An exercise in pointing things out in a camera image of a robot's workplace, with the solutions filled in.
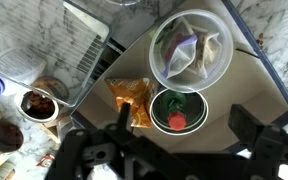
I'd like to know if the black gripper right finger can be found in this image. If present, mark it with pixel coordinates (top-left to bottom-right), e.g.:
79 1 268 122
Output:
227 103 269 152

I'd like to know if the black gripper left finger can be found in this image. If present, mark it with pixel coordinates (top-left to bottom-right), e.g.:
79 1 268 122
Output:
116 102 132 132

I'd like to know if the silver metal cup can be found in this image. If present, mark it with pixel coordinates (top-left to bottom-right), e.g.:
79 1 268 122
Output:
149 87 209 136

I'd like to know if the white bottle with blue cap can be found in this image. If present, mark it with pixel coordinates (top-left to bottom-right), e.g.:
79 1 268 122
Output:
0 47 48 101

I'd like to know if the orange snack bag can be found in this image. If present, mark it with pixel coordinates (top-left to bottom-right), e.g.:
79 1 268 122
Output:
104 77 156 129

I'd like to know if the cardboard box with dark rim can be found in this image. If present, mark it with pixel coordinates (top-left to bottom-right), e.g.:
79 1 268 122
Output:
69 0 288 155

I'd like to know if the small red sauce packet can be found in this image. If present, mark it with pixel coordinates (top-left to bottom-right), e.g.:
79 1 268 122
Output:
36 153 56 169

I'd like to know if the clear plastic tub with bags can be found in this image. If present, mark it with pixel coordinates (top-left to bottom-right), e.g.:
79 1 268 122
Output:
148 8 235 94

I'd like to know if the clear plastic storage bin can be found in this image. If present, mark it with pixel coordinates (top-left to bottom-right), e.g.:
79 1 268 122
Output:
0 0 114 108

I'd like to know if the jar with brown lid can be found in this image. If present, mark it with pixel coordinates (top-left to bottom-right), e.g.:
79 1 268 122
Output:
0 120 25 175

